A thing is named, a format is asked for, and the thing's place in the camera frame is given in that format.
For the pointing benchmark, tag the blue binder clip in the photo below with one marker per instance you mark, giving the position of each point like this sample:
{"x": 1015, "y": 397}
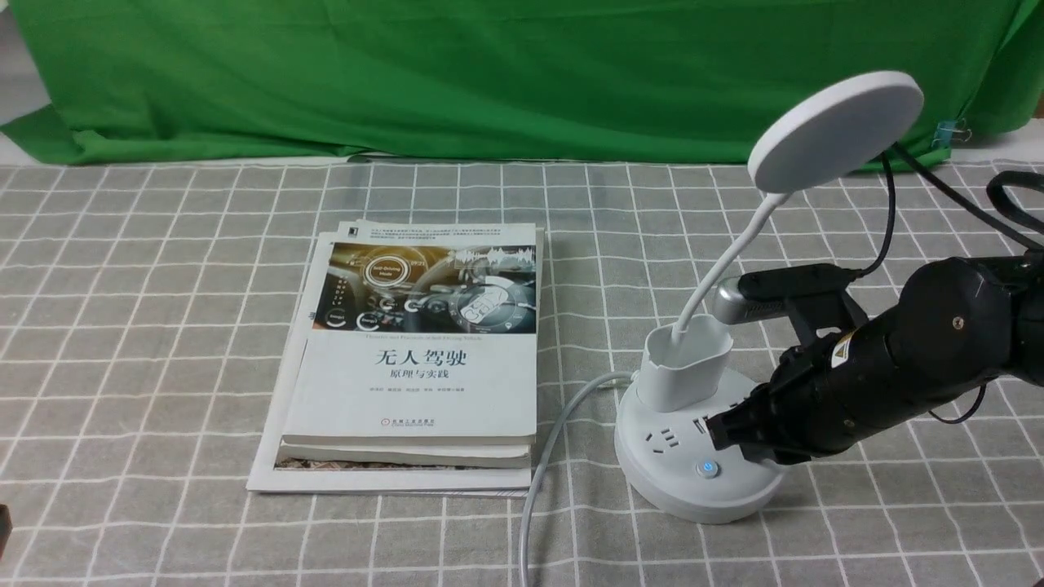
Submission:
{"x": 950, "y": 133}

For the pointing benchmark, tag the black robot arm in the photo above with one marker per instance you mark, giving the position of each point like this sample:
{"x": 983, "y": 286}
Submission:
{"x": 959, "y": 324}

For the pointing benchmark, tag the dark object at left edge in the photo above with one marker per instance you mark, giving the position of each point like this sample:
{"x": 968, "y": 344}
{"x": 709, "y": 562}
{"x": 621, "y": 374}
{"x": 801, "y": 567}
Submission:
{"x": 6, "y": 528}

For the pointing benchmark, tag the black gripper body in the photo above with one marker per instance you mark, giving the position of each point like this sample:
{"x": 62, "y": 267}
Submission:
{"x": 824, "y": 399}

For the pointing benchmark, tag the white desk lamp with socket base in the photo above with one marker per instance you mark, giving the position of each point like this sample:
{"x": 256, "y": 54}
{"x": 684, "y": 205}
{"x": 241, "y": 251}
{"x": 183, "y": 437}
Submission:
{"x": 663, "y": 439}

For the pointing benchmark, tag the autonomous driving textbook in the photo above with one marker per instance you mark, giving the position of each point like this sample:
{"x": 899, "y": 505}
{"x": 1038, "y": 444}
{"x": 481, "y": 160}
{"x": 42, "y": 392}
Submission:
{"x": 420, "y": 359}

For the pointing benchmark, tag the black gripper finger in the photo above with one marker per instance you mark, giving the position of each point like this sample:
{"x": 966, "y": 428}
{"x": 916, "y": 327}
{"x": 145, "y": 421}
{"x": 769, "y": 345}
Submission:
{"x": 750, "y": 425}

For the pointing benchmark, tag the thin white magazine underneath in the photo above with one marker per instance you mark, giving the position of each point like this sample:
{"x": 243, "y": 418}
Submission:
{"x": 281, "y": 456}

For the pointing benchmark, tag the green backdrop cloth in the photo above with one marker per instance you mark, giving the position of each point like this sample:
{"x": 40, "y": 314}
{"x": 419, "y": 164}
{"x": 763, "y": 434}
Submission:
{"x": 634, "y": 81}

